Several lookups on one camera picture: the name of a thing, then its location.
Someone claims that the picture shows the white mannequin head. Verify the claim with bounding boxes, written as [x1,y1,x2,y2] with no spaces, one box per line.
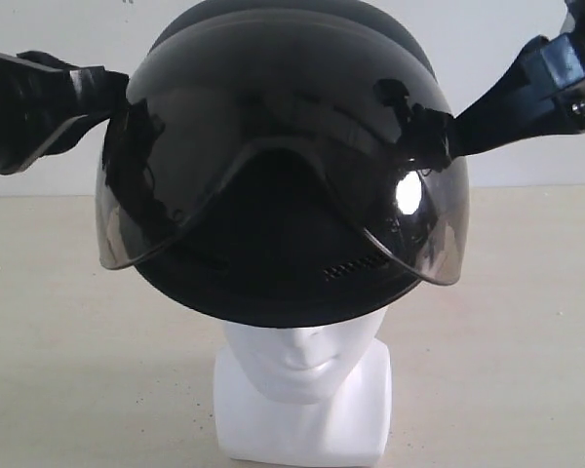
[213,309,393,467]

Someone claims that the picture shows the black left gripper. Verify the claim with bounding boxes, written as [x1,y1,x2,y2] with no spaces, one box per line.
[0,51,129,175]

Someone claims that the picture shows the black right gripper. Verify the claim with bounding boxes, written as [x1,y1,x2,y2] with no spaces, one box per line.
[449,1,585,159]

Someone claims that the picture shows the black helmet with visor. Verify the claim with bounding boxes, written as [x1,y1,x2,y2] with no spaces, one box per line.
[96,1,469,328]

